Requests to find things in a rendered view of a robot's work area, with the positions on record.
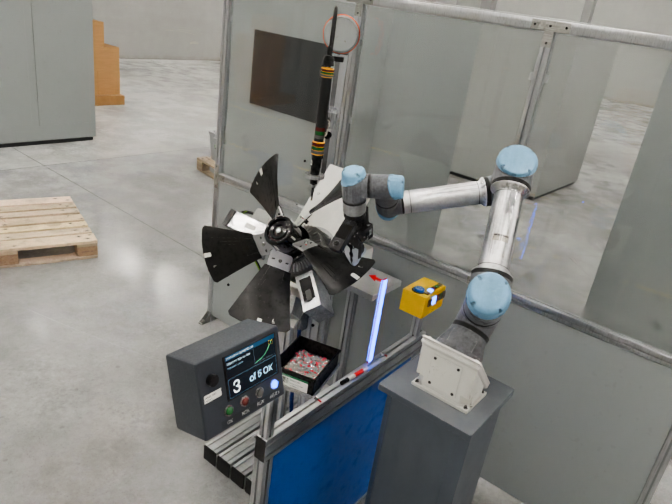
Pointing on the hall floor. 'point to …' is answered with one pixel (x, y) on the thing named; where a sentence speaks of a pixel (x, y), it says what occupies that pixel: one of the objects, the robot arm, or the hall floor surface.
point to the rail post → (261, 481)
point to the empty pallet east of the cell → (43, 230)
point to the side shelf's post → (346, 334)
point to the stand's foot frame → (238, 449)
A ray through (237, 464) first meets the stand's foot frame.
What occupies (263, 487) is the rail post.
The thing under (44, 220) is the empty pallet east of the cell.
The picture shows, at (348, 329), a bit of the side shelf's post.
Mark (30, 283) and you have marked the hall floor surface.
